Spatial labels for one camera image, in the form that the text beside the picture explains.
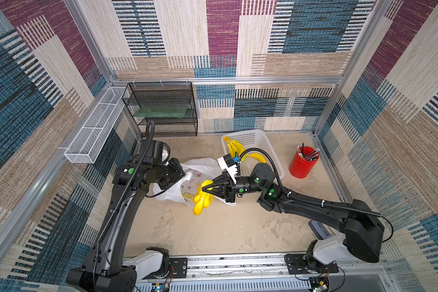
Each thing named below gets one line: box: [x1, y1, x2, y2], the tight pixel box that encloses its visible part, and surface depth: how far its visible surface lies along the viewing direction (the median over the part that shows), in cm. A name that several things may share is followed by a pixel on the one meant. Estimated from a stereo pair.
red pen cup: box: [288, 146, 320, 179], surface depth 101 cm
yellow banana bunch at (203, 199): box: [192, 179, 215, 216], surface depth 61 cm
